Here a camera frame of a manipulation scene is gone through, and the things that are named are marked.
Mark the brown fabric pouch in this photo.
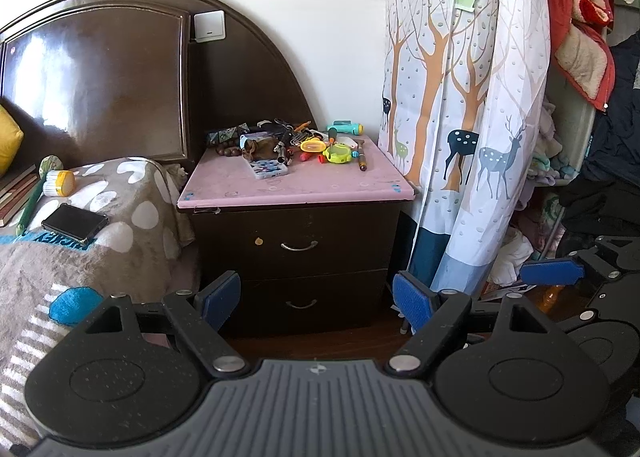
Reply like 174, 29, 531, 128
240, 134, 281, 162

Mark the dark nightstand with pink top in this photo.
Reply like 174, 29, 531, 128
177, 133, 416, 338

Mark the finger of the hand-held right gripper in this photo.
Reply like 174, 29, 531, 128
520, 235, 640, 294

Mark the red fleece jacket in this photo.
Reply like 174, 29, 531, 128
542, 0, 616, 110

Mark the black phone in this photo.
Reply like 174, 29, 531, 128
41, 203, 110, 244

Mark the dark blue clothing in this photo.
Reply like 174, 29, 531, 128
582, 37, 640, 188

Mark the green massage stick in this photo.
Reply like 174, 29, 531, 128
15, 154, 65, 238

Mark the white wall switch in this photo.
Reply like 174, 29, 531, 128
192, 10, 227, 43

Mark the dark drawer with metal handle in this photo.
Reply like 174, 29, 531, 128
239, 269, 391, 335

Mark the white cloth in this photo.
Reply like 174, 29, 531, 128
487, 227, 533, 288

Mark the dark wooden headboard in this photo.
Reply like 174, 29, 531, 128
0, 0, 318, 178

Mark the teal toy flashlight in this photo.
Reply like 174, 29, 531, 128
327, 120, 365, 136

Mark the pile of pale clothes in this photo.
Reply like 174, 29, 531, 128
520, 102, 581, 188

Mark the white yellow jar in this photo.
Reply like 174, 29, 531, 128
42, 170, 76, 198

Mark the black clothing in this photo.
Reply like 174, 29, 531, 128
557, 177, 640, 238

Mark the deer print wardrobe cover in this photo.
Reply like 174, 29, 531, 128
377, 0, 553, 295

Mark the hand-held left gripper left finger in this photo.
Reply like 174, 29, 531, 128
82, 271, 251, 379

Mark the yellow pillow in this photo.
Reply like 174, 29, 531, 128
0, 104, 25, 178

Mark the grey spotted blanket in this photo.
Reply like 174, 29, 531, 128
0, 156, 198, 438

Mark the patterned paper box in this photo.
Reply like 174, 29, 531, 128
207, 123, 251, 144

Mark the orange bottle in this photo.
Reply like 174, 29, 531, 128
537, 284, 566, 313

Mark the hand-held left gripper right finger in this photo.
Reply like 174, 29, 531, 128
385, 271, 551, 379

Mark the yellow green plastic toy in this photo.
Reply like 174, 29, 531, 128
321, 142, 353, 164

